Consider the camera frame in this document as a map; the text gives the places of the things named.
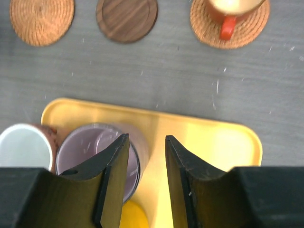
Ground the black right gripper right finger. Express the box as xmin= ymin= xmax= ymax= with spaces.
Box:
xmin=165 ymin=135 xmax=249 ymax=228

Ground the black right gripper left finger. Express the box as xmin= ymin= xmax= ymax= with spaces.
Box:
xmin=57 ymin=133 xmax=130 ymax=228

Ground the yellow mug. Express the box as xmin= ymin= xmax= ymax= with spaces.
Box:
xmin=119 ymin=200 xmax=149 ymax=228

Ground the purple glass mug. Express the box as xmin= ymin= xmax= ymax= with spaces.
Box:
xmin=56 ymin=123 xmax=150 ymax=203

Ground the light wooden coaster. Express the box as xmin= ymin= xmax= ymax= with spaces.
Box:
xmin=190 ymin=0 xmax=270 ymax=50

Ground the dark walnut coaster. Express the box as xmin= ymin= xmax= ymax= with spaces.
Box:
xmin=95 ymin=0 xmax=158 ymax=44

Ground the light woven coaster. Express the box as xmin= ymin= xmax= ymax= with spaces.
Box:
xmin=9 ymin=0 xmax=75 ymax=47

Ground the small orange cup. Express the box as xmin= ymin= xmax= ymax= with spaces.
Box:
xmin=206 ymin=0 xmax=264 ymax=41

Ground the yellow plastic tray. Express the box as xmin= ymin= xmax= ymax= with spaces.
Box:
xmin=41 ymin=98 xmax=263 ymax=228

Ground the small white mug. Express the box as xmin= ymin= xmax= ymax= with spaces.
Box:
xmin=0 ymin=123 xmax=59 ymax=173

